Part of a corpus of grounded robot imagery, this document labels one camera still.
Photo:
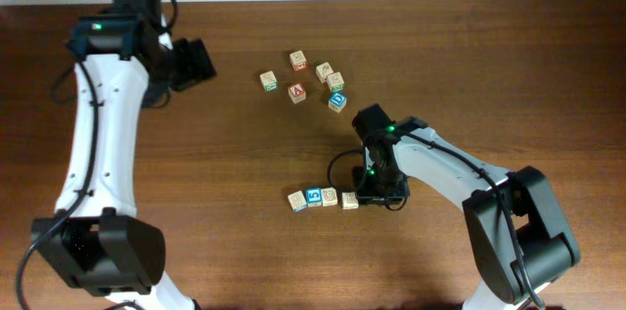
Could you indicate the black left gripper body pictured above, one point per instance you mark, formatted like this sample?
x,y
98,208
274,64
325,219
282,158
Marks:
x,y
187,63

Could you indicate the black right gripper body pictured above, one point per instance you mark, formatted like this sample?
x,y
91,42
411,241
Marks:
x,y
380,185

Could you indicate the wooden K cow block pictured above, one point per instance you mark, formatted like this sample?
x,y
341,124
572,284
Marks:
x,y
349,200

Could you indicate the blue I wooden block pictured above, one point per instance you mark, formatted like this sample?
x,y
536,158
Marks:
x,y
329,197

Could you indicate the blue 5 wooden block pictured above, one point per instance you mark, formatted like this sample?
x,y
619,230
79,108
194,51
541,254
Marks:
x,y
314,197

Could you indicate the blue H wooden block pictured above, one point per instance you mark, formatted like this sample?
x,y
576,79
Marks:
x,y
297,201

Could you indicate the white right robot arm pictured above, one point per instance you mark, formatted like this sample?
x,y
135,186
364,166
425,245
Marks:
x,y
520,239

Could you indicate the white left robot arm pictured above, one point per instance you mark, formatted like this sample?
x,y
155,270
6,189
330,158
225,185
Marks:
x,y
124,61

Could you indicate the green V wooden block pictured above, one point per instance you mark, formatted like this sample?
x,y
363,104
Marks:
x,y
268,81

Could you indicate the blue D wooden block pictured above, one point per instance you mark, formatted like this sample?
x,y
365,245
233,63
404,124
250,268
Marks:
x,y
337,101

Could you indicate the red E wooden block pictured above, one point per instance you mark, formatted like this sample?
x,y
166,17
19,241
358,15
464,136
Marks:
x,y
298,60

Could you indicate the red A wooden block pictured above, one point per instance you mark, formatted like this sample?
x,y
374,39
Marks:
x,y
297,93

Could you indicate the green B wooden block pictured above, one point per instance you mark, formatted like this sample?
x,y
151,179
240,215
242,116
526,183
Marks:
x,y
335,82

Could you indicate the wooden K red block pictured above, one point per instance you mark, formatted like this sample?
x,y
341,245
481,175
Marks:
x,y
323,71

